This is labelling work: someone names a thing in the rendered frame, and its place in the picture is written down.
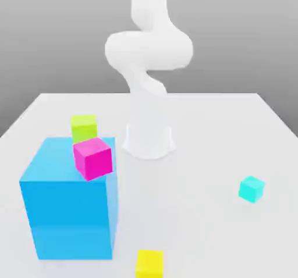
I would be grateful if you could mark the small cyan cube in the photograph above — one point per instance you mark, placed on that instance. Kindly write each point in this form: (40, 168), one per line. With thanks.
(251, 189)

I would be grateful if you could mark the small yellow cube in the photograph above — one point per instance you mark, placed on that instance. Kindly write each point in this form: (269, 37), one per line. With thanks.
(149, 264)

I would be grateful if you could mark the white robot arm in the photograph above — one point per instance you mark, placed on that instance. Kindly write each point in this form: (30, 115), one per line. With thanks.
(149, 50)

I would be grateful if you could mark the small magenta cube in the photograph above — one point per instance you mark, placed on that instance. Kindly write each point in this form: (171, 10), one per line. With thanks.
(95, 160)

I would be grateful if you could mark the small lime green cube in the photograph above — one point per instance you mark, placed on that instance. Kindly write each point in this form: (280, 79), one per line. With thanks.
(83, 128)

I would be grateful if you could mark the large blue box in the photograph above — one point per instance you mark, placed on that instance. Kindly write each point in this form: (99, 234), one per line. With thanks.
(67, 215)

